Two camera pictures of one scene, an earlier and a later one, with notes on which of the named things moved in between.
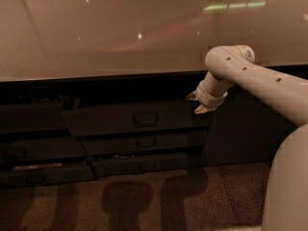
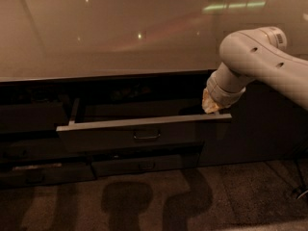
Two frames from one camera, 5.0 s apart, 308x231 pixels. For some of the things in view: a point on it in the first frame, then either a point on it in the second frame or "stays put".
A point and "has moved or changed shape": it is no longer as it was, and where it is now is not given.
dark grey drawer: [51, 173] stays put
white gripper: [207, 97] to [222, 97]
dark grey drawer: [32, 116] stays put
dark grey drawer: [131, 115] has moved or changed shape
